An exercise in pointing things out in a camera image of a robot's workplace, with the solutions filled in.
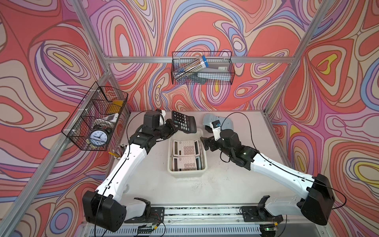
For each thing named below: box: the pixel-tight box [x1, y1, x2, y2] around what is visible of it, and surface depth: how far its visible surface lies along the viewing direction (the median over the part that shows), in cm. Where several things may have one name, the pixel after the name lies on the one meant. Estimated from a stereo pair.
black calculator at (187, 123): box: [171, 110, 197, 134], surface depth 79 cm
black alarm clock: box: [88, 124, 113, 147], surface depth 69 cm
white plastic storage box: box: [167, 128, 208, 178], surface depth 90 cm
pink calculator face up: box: [172, 139, 201, 157], surface depth 95 cm
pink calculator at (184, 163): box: [171, 156, 197, 172], surface depth 88 cm
